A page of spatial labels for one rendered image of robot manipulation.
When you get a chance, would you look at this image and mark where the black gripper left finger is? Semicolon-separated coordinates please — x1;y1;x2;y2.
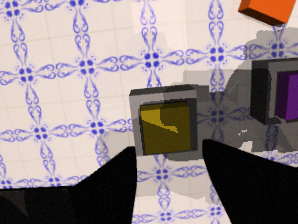
0;146;137;224

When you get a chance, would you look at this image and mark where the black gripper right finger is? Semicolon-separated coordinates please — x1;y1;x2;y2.
202;139;298;224

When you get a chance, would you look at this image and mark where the orange block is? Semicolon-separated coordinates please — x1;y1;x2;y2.
238;0;296;26

